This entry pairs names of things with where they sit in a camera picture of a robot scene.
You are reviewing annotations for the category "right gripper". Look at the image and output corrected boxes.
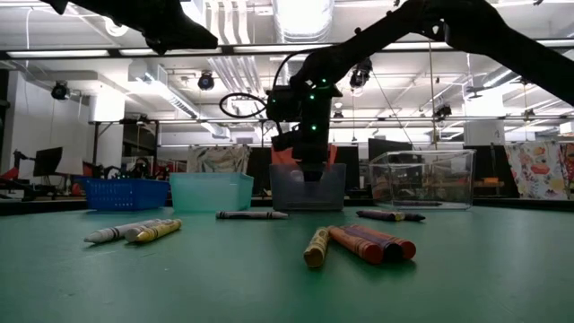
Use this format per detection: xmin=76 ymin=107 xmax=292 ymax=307
xmin=271 ymin=87 xmax=343 ymax=184

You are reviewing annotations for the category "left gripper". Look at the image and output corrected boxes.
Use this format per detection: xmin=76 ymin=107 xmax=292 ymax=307
xmin=42 ymin=0 xmax=220 ymax=56

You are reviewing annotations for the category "purple crayon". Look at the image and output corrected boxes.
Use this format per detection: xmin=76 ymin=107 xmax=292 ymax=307
xmin=339 ymin=224 xmax=404 ymax=263
xmin=352 ymin=224 xmax=417 ymax=261
xmin=394 ymin=199 xmax=445 ymax=208
xmin=356 ymin=209 xmax=427 ymax=223

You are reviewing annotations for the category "grey translucent plastic bin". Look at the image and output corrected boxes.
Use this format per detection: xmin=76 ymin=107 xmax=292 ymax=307
xmin=268 ymin=162 xmax=348 ymax=212

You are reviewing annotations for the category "orange cloth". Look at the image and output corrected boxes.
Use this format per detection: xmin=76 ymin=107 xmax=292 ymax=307
xmin=271 ymin=144 xmax=338 ymax=165

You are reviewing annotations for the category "black monitor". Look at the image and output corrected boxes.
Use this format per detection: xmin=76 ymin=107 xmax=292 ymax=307
xmin=32 ymin=146 xmax=65 ymax=178
xmin=367 ymin=137 xmax=413 ymax=154

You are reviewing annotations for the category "orange crayon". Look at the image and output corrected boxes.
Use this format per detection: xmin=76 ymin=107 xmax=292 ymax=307
xmin=326 ymin=225 xmax=386 ymax=266

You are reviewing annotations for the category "floral patterned cloth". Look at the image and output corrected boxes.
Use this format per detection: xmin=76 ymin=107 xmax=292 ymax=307
xmin=187 ymin=144 xmax=252 ymax=175

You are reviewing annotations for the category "teal plastic bin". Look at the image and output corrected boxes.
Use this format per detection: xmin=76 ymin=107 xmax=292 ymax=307
xmin=169 ymin=171 xmax=255 ymax=213

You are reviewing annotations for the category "green table mat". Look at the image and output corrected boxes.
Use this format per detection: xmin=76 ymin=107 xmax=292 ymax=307
xmin=0 ymin=204 xmax=574 ymax=323

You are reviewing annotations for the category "clear plastic bin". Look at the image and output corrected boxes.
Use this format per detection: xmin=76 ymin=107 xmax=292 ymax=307
xmin=368 ymin=149 xmax=478 ymax=211

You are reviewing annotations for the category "blue plastic basket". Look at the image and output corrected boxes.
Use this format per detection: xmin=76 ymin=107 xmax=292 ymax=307
xmin=79 ymin=177 xmax=170 ymax=212

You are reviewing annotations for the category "colourful floral cloth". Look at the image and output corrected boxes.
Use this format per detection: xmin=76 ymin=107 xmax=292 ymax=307
xmin=504 ymin=141 xmax=574 ymax=202

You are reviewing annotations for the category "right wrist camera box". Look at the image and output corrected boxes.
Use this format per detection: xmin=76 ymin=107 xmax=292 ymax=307
xmin=266 ymin=85 xmax=300 ymax=123

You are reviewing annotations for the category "right black camera cable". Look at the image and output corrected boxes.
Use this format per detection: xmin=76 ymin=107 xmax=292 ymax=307
xmin=218 ymin=48 xmax=315 ymax=120

